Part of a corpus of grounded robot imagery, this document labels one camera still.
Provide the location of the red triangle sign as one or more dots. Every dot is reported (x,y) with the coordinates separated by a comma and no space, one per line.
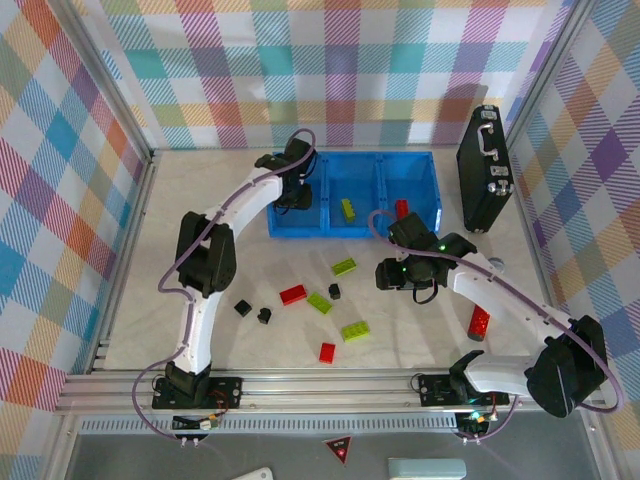
(338,446)

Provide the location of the black briefcase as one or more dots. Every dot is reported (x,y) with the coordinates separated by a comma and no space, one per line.
(480,175)

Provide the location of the small connector board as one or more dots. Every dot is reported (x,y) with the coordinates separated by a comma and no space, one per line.
(474,422)
(192,424)

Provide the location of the green lego brick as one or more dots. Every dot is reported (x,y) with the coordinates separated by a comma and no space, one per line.
(348,210)
(355,331)
(319,303)
(344,267)

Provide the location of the white flat object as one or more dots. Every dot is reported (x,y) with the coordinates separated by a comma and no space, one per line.
(257,475)

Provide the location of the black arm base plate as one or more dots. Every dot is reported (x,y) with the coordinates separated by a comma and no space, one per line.
(225,392)
(435,390)

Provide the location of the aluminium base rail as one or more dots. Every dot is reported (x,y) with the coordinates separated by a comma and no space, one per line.
(325,390)

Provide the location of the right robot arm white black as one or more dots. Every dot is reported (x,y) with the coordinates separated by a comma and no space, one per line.
(500,295)

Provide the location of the pale blue-grey box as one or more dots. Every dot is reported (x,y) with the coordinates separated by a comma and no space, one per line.
(425,470)

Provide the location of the aluminium side rail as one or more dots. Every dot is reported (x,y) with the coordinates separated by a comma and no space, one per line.
(132,225)
(530,225)

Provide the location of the small grey round disc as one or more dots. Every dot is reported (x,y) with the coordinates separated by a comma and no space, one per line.
(496,262)

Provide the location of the aluminium corner post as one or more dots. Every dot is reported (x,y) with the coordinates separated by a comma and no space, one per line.
(110,87)
(545,70)

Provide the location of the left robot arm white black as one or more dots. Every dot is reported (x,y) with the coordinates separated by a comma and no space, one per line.
(200,330)

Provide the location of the small black lego brick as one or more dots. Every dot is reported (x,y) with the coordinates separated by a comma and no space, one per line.
(334,291)
(242,307)
(263,315)

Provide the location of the red lego brick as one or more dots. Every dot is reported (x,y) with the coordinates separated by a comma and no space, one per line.
(327,352)
(401,206)
(292,295)

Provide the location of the red glitter block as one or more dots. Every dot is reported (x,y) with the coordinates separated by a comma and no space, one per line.
(480,324)

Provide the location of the blue three-compartment bin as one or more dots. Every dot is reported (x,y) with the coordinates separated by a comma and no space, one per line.
(352,175)

